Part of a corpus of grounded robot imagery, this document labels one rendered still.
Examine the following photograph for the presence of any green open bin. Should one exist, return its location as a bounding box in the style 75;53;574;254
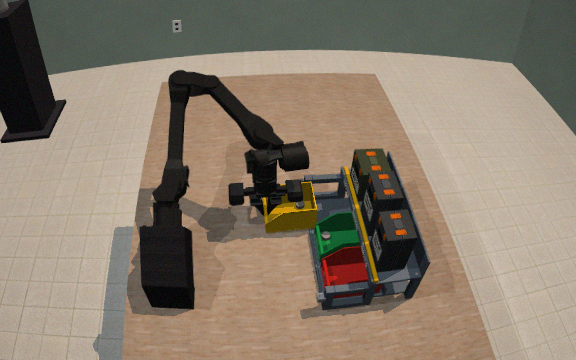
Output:
314;212;360;263

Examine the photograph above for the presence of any red open bin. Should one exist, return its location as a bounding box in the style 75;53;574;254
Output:
321;246;368;298

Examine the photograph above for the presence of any olive green tool case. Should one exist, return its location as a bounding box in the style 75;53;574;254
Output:
350;148;392;202

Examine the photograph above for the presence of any yellow flat bar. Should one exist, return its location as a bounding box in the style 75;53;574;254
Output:
344;167;379;283

